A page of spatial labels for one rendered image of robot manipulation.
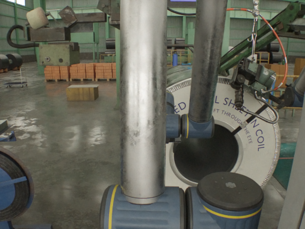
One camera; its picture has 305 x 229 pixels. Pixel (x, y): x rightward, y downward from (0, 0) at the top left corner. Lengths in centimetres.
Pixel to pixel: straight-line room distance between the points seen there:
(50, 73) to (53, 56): 1184
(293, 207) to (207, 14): 60
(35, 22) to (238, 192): 129
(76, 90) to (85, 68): 499
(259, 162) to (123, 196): 147
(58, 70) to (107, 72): 260
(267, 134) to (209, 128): 98
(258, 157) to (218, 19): 138
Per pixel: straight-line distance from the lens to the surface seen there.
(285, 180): 338
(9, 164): 183
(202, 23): 83
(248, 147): 194
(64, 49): 142
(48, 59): 145
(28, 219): 265
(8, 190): 194
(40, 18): 148
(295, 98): 133
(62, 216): 259
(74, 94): 781
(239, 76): 162
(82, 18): 145
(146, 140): 64
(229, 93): 177
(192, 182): 196
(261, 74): 165
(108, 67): 1229
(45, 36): 150
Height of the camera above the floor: 154
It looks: 15 degrees down
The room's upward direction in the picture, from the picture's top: straight up
